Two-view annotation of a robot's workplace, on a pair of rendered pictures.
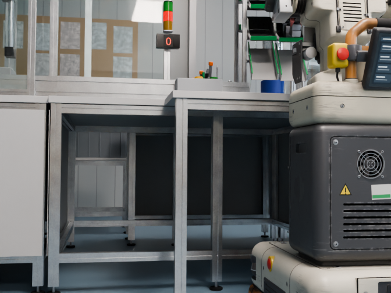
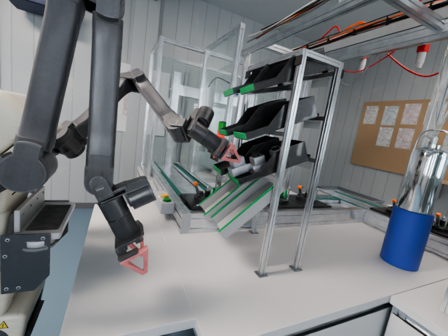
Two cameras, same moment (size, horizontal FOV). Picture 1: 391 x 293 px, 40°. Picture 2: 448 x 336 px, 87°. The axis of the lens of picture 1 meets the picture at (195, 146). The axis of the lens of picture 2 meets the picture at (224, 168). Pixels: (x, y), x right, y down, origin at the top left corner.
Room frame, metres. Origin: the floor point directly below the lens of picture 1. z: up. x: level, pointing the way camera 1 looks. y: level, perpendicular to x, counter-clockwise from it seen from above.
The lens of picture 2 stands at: (2.41, -1.29, 1.37)
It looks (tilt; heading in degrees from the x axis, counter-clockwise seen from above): 9 degrees down; 74
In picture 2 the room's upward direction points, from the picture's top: 8 degrees clockwise
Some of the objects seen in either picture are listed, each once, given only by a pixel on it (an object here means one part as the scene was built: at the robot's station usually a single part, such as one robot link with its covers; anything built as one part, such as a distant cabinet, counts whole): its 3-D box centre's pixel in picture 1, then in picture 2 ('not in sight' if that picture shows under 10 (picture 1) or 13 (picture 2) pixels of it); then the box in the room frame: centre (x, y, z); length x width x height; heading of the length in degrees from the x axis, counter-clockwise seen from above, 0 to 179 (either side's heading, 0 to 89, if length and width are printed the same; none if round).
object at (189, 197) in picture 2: not in sight; (206, 201); (2.69, -0.06, 0.96); 0.24 x 0.24 x 0.02; 10
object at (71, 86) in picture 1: (156, 89); (167, 194); (2.50, 0.19, 0.91); 0.89 x 0.06 x 0.11; 100
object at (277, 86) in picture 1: (272, 101); (405, 236); (3.58, -0.51, 0.99); 0.16 x 0.16 x 0.27
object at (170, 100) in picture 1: (259, 106); (173, 241); (2.51, -0.30, 0.84); 0.90 x 0.70 x 0.03; 99
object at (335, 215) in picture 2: not in sight; (273, 209); (3.17, 0.02, 0.91); 1.24 x 0.33 x 0.10; 10
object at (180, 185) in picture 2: not in sight; (193, 193); (2.66, 0.24, 0.91); 0.84 x 0.28 x 0.10; 100
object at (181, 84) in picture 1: (198, 85); (163, 201); (2.47, -0.01, 0.93); 0.21 x 0.07 x 0.06; 100
